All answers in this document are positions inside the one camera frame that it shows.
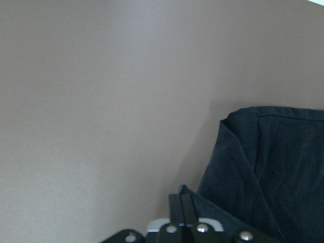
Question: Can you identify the black graphic t-shirt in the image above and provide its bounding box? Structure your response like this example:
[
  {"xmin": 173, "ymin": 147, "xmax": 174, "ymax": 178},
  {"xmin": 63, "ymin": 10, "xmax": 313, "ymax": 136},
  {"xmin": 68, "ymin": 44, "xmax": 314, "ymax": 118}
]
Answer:
[{"xmin": 191, "ymin": 106, "xmax": 323, "ymax": 242}]

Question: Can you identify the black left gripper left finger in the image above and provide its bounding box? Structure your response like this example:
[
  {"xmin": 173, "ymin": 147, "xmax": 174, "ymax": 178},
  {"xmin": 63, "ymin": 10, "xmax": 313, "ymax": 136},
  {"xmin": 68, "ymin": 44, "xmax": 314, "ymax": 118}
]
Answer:
[{"xmin": 169, "ymin": 194, "xmax": 184, "ymax": 225}]

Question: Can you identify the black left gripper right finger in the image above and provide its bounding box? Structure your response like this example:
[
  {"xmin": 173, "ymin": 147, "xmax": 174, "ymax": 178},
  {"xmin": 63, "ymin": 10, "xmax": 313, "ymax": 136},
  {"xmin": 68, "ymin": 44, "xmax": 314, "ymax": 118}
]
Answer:
[{"xmin": 180, "ymin": 194, "xmax": 197, "ymax": 225}]

